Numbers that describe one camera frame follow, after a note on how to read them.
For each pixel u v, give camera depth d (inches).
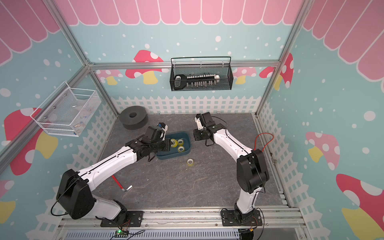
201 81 34.5
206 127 27.6
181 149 39.2
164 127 30.3
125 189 32.7
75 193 16.3
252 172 18.6
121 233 28.6
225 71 37.9
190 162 36.9
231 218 29.2
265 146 41.5
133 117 43.7
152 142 25.1
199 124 31.9
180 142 40.0
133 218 29.3
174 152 35.4
